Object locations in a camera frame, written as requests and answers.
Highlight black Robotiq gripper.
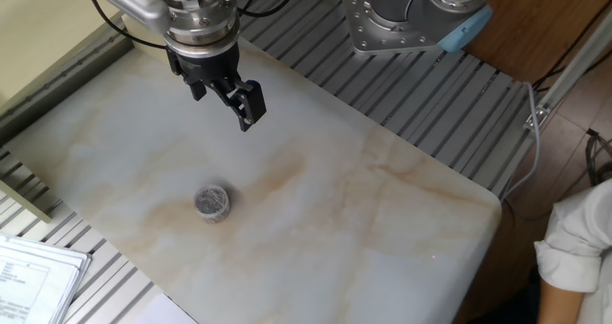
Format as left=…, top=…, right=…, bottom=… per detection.
left=164, top=39, right=268, bottom=133

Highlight small clear round jar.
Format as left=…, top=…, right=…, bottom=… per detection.
left=193, top=184, right=231, bottom=225

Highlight bare person forearm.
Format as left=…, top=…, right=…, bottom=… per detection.
left=537, top=278, right=588, bottom=324

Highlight white marble pattern board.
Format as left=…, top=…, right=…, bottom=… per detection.
left=3, top=32, right=503, bottom=324

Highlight single printed paper sheet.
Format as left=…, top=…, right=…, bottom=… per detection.
left=133, top=292, right=200, bottom=324

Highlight stack of printed papers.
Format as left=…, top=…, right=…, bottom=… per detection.
left=0, top=232, right=93, bottom=324

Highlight white shirt of person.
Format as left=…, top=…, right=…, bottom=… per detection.
left=534, top=178, right=612, bottom=324

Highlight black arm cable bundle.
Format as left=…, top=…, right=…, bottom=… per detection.
left=80, top=0, right=303, bottom=51

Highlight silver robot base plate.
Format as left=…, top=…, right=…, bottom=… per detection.
left=342, top=0, right=442, bottom=56

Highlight grey cable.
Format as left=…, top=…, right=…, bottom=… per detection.
left=499, top=82, right=542, bottom=202

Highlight aluminium frame post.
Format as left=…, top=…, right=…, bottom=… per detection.
left=522, top=8, right=612, bottom=132

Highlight black floor cables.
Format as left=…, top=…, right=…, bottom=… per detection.
left=531, top=8, right=612, bottom=187

